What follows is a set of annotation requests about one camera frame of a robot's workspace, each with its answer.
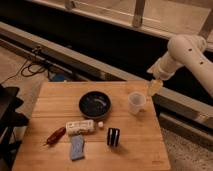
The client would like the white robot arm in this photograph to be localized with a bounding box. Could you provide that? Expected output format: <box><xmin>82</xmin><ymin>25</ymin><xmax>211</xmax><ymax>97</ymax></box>
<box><xmin>147</xmin><ymin>34</ymin><xmax>213</xmax><ymax>98</ymax></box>

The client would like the black eraser with white stripes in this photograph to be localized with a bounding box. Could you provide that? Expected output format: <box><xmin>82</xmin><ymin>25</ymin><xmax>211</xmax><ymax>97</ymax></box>
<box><xmin>107</xmin><ymin>128</ymin><xmax>120</xmax><ymax>147</ymax></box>

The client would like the clear plastic measuring cup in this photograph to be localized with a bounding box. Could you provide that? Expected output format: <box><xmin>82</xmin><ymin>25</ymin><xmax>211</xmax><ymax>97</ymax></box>
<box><xmin>128</xmin><ymin>92</ymin><xmax>146</xmax><ymax>115</ymax></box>

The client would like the black round bowl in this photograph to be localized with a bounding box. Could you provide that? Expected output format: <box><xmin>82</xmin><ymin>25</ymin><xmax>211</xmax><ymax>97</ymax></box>
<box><xmin>79</xmin><ymin>91</ymin><xmax>111</xmax><ymax>119</ymax></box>

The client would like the white plastic bottle lying down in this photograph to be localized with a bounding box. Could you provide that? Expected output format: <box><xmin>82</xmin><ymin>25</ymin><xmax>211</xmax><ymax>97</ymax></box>
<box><xmin>66</xmin><ymin>120</ymin><xmax>104</xmax><ymax>135</ymax></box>

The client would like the blue sponge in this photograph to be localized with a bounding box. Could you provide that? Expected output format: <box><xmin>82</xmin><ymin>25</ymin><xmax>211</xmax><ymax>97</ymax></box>
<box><xmin>70</xmin><ymin>135</ymin><xmax>84</xmax><ymax>161</ymax></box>

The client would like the blue object on floor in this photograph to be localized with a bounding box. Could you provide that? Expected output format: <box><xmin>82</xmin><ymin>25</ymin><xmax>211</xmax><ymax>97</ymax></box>
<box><xmin>50</xmin><ymin>74</ymin><xmax>66</xmax><ymax>82</ymax></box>

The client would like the black chair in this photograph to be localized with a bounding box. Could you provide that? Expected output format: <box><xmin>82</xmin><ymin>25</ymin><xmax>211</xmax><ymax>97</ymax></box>
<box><xmin>0</xmin><ymin>84</ymin><xmax>29</xmax><ymax>170</ymax></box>

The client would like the red handled screwdriver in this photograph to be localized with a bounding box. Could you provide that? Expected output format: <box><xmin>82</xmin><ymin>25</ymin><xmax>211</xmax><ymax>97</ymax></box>
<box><xmin>45</xmin><ymin>127</ymin><xmax>66</xmax><ymax>145</ymax></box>

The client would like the black cable on floor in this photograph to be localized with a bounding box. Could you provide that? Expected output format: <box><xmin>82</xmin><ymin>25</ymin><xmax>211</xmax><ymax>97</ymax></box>
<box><xmin>0</xmin><ymin>46</ymin><xmax>54</xmax><ymax>85</ymax></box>

